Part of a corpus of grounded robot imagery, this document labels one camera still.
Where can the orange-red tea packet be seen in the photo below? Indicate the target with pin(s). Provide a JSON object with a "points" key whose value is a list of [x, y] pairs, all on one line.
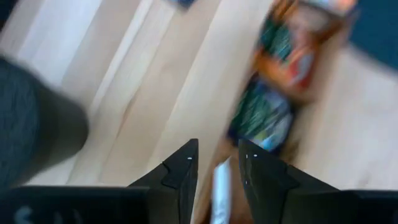
{"points": [[292, 68]]}

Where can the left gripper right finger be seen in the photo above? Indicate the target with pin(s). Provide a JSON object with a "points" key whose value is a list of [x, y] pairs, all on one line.
{"points": [[264, 186]]}

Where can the wooden three-compartment tray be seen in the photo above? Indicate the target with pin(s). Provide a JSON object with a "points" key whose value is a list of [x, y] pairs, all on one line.
{"points": [[237, 199]]}

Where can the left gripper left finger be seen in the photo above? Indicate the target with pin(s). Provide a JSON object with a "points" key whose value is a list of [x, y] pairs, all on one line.
{"points": [[177, 186]]}

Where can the green plant in black pot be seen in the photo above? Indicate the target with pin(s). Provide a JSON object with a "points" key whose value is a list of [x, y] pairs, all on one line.
{"points": [[31, 124]]}

